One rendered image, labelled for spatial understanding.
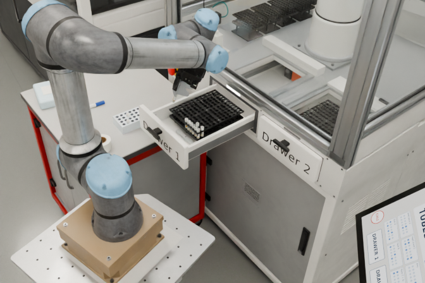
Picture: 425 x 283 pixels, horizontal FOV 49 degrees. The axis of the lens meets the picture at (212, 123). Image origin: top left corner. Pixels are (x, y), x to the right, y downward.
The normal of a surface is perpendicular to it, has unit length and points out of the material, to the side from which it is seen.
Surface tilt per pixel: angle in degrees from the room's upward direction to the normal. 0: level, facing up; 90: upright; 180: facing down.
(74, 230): 2
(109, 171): 9
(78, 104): 91
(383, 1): 90
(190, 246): 0
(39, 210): 0
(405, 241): 50
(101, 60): 85
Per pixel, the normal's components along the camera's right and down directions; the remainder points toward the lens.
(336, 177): -0.78, 0.37
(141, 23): 0.62, 0.51
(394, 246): -0.73, -0.60
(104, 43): 0.54, -0.22
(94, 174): 0.11, -0.68
